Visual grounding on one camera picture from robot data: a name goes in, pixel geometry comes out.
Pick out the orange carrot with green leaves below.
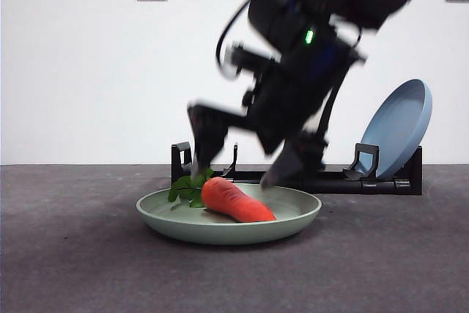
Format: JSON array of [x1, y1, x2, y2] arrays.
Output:
[[167, 168, 278, 223]]

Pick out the green plate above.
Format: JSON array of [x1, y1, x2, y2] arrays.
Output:
[[136, 183, 322, 246]]

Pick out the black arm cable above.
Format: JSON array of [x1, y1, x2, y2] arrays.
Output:
[[215, 0, 294, 80]]

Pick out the black plate rack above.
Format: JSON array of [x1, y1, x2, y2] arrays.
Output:
[[170, 141, 423, 196]]

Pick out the blue plate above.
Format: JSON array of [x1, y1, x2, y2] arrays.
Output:
[[361, 78, 433, 179]]

